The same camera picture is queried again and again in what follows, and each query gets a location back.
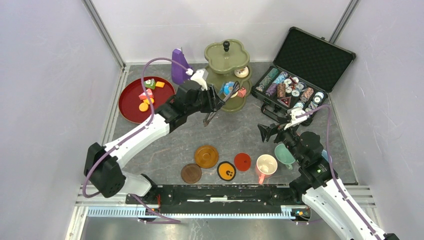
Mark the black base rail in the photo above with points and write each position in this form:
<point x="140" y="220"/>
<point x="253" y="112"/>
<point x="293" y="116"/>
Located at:
<point x="222" y="198"/>

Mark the pink roll cake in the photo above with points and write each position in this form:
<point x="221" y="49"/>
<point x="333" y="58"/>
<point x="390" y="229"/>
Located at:
<point x="242" y="92"/>

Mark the light wooden round coaster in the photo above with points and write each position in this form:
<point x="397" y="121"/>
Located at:
<point x="206" y="156"/>

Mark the pink cake slice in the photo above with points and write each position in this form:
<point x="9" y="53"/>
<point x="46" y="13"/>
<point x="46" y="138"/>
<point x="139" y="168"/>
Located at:
<point x="146" y="94"/>

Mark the red round coaster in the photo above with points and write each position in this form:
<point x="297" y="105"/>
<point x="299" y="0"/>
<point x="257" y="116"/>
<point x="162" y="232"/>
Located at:
<point x="242" y="162"/>

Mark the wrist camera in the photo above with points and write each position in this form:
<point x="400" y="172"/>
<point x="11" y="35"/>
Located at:
<point x="199" y="76"/>
<point x="296" y="116"/>

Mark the pink cream mug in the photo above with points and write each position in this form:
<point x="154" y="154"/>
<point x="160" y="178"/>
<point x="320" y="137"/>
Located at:
<point x="266" y="165"/>

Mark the small orange pastry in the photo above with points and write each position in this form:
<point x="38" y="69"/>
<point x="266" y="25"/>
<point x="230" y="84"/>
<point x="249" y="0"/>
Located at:
<point x="149" y="101"/>

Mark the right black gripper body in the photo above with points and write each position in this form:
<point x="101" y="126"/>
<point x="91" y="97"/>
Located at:
<point x="289" y="137"/>

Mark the green cake slice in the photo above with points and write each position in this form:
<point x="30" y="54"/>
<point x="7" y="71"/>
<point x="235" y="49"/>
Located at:
<point x="150" y="83"/>

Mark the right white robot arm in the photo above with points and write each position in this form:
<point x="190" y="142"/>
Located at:
<point x="320" y="188"/>

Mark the metal tongs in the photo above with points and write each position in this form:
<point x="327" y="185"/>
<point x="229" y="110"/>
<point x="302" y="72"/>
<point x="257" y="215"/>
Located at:
<point x="209" y="117"/>

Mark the chocolate cream donut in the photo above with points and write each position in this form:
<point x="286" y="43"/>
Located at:
<point x="242" y="73"/>

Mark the purple metronome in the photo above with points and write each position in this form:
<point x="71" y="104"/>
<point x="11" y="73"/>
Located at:
<point x="179" y="67"/>

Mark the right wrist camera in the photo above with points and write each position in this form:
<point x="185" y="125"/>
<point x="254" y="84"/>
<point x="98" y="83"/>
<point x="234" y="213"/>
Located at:
<point x="296" y="116"/>

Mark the orange square pastry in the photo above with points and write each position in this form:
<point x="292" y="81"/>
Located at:
<point x="159" y="84"/>

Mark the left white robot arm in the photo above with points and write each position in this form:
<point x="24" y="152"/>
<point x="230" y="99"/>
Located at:
<point x="104" y="163"/>

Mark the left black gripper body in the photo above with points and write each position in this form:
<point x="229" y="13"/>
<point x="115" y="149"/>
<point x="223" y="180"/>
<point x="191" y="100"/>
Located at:
<point x="204" y="103"/>

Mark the red round tray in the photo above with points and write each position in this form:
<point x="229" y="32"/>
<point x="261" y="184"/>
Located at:
<point x="129" y="101"/>

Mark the black poker chip case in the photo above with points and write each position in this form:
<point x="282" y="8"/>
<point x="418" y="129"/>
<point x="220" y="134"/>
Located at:
<point x="306" y="68"/>

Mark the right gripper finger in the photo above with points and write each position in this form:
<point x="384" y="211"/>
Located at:
<point x="266" y="131"/>
<point x="276" y="126"/>

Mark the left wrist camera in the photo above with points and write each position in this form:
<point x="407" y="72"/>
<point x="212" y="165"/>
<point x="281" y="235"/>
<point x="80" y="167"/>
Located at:
<point x="199" y="76"/>

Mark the blue frosted donut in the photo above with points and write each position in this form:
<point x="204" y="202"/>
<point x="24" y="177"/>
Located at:
<point x="229" y="89"/>

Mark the orange round cookie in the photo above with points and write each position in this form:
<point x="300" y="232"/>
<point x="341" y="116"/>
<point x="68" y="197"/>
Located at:
<point x="143" y="107"/>

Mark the dark wooden round coaster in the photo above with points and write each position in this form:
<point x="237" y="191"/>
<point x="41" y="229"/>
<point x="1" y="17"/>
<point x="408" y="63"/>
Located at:
<point x="191" y="173"/>

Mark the blue mug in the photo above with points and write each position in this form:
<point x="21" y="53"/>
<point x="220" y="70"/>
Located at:
<point x="324" y="154"/>

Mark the black yellow round coaster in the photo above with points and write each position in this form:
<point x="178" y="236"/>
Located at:
<point x="226" y="171"/>

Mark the green three-tier serving stand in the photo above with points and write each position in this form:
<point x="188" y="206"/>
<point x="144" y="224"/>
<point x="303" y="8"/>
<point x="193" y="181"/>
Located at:
<point x="223" y="58"/>

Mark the red triangle all-in button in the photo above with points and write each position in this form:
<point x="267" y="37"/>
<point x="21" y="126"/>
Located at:
<point x="285" y="101"/>

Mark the teal mug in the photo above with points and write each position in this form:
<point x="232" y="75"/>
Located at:
<point x="284" y="156"/>

